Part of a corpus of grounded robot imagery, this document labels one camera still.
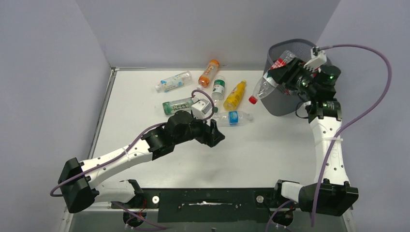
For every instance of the clear bottle green label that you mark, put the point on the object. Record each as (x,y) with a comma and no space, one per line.
(218,90)

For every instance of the clear bottle blue white label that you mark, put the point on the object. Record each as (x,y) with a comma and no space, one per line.
(174,82)

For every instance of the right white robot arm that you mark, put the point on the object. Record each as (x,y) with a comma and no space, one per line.
(331,192)

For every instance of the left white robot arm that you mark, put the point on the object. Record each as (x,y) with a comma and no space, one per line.
(83,183)

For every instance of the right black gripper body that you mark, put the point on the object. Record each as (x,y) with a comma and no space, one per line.
(306,86)

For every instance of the red label water bottle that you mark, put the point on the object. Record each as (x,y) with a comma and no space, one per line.
(267,85)

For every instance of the orange drink bottle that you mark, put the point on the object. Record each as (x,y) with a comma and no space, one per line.
(208,75)

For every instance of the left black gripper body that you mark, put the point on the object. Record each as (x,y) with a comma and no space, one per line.
(197,130)

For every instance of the green label tea bottle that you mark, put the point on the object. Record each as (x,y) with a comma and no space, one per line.
(171,107)

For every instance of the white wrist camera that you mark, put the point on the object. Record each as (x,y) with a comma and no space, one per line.
(318,58)
(202,109)

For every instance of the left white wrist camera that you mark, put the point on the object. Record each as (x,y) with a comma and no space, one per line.
(202,109)

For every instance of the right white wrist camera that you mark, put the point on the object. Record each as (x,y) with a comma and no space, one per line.
(318,58)

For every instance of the yellow juice bottle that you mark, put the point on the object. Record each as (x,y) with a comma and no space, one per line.
(234,98)

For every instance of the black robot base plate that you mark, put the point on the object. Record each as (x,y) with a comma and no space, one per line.
(161,206)

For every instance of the grey mesh waste bin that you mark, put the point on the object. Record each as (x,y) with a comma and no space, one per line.
(279,103)

